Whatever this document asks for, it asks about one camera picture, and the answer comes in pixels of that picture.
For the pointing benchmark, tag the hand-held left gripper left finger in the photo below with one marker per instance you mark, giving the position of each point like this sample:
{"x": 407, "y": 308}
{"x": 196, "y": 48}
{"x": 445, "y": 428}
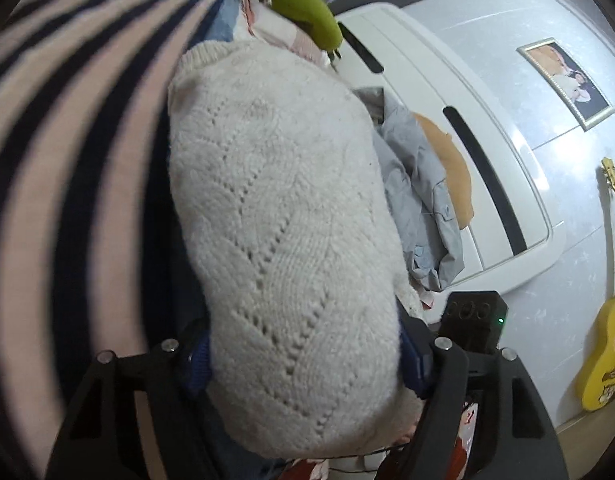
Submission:
{"x": 200, "y": 365}

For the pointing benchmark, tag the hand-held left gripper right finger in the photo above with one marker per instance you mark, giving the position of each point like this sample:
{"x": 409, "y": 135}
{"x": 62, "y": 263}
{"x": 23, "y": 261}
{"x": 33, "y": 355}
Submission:
{"x": 415, "y": 360}

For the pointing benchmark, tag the cream knit sweater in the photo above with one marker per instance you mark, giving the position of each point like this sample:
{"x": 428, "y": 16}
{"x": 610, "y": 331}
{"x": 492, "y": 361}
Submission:
{"x": 287, "y": 240}

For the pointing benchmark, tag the yellow guitar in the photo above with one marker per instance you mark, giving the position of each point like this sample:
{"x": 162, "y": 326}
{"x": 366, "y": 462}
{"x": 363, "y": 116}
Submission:
{"x": 610, "y": 320}

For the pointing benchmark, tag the grey shirt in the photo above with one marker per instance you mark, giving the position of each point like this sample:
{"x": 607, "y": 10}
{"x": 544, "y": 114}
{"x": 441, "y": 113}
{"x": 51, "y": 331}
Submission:
{"x": 417, "y": 195}

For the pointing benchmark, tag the orange plush toy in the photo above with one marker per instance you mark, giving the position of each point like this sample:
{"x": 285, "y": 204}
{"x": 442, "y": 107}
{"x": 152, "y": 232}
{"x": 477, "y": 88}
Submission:
{"x": 452, "y": 165}

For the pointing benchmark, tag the white bed headboard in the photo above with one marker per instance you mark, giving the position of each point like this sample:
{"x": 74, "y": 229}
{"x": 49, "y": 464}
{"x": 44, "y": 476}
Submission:
{"x": 462, "y": 150}

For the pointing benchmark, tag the striped bed blanket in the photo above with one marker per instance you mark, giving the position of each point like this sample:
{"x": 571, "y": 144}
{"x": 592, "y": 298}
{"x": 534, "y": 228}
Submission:
{"x": 72, "y": 150}

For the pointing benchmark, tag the pink checked pillow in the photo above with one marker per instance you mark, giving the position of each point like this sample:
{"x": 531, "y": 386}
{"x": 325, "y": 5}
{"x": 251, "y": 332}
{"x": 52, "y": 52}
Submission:
{"x": 277, "y": 27}

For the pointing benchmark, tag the green plush toy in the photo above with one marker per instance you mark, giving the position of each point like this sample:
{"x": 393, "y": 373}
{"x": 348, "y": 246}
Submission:
{"x": 310, "y": 10}

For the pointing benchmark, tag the framed wall picture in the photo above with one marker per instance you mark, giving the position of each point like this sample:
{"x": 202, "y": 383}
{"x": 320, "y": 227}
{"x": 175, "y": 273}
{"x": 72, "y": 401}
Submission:
{"x": 567, "y": 82}

